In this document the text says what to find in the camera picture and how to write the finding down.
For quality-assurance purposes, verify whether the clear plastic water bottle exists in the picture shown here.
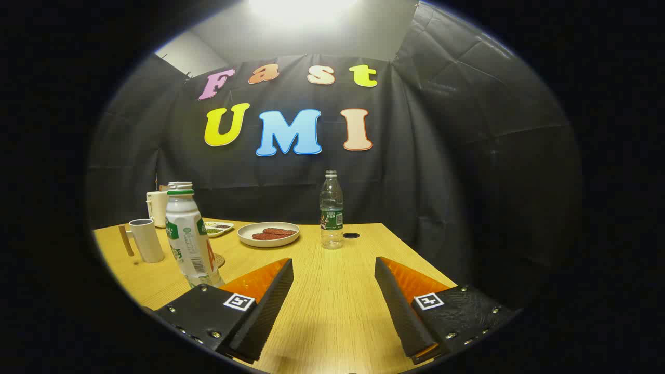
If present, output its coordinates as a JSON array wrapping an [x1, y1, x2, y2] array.
[[320, 170, 344, 250]]

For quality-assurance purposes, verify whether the white divided bean dish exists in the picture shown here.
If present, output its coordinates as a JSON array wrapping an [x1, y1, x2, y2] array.
[[204, 221, 234, 238]]

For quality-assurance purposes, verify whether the cream toaster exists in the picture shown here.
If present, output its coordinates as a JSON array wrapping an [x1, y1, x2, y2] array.
[[146, 190, 169, 228]]

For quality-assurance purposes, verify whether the wooden table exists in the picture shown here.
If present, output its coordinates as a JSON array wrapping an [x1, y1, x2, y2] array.
[[92, 218, 458, 374]]

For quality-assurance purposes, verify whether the white juice bottle green label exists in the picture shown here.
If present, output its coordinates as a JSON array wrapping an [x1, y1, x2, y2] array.
[[165, 182, 225, 289]]

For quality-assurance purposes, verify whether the white cup wooden handle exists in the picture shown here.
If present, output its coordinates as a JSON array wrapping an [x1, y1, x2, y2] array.
[[118, 219, 165, 263]]

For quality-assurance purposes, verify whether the white round plate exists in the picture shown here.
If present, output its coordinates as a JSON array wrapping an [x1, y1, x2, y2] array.
[[237, 222, 300, 248]]

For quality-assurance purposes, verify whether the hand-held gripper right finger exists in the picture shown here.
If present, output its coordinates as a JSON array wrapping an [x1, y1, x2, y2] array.
[[375, 257, 520, 364]]

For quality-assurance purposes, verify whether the black backdrop cloth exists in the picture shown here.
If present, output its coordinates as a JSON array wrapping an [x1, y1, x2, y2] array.
[[86, 3, 582, 291]]

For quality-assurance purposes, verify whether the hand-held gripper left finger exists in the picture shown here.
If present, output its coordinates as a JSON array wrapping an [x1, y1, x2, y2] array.
[[155, 258, 294, 364]]

